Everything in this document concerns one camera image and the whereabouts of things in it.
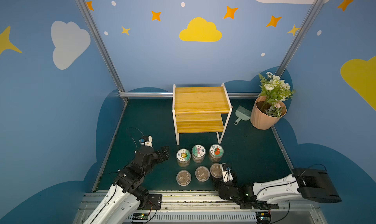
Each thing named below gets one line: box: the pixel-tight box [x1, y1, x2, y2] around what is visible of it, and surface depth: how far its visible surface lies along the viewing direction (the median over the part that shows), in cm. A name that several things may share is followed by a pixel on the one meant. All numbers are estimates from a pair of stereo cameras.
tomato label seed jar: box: [209, 143, 225, 163], surface depth 86 cm
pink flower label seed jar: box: [191, 144, 207, 164], surface depth 86 cm
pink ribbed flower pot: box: [250, 95, 287, 131], surface depth 96 cm
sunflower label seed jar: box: [176, 148, 191, 168], surface depth 84 cm
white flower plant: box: [257, 71, 297, 118], surface depth 91 cm
